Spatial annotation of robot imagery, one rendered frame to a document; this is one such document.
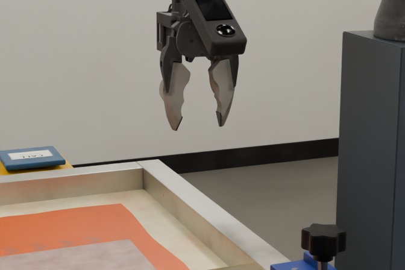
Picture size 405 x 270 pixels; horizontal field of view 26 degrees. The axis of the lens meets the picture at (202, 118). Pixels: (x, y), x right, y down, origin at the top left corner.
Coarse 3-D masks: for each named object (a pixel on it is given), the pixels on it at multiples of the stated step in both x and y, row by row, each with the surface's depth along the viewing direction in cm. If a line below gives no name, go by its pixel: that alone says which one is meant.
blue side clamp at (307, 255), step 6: (306, 252) 95; (306, 258) 95; (312, 258) 94; (276, 264) 94; (282, 264) 94; (288, 264) 94; (294, 264) 94; (300, 264) 94; (306, 264) 94; (312, 264) 94
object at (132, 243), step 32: (0, 224) 120; (32, 224) 120; (64, 224) 120; (96, 224) 120; (128, 224) 120; (32, 256) 108; (64, 256) 108; (96, 256) 108; (128, 256) 108; (160, 256) 109
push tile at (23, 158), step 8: (0, 152) 151; (8, 152) 151; (16, 152) 151; (24, 152) 151; (32, 152) 151; (40, 152) 151; (48, 152) 151; (56, 152) 151; (0, 160) 148; (8, 160) 146; (16, 160) 146; (24, 160) 146; (32, 160) 146; (40, 160) 146; (48, 160) 146; (56, 160) 146; (64, 160) 147; (8, 168) 143; (16, 168) 144; (24, 168) 144
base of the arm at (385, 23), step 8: (384, 0) 122; (392, 0) 120; (400, 0) 119; (384, 8) 122; (392, 8) 120; (400, 8) 119; (376, 16) 124; (384, 16) 121; (392, 16) 120; (400, 16) 119; (376, 24) 123; (384, 24) 121; (392, 24) 119; (400, 24) 118; (376, 32) 123; (384, 32) 121; (392, 32) 119; (400, 32) 118; (392, 40) 120; (400, 40) 119
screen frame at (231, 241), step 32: (0, 192) 127; (32, 192) 129; (64, 192) 131; (96, 192) 133; (160, 192) 128; (192, 192) 122; (192, 224) 116; (224, 224) 110; (224, 256) 106; (256, 256) 99
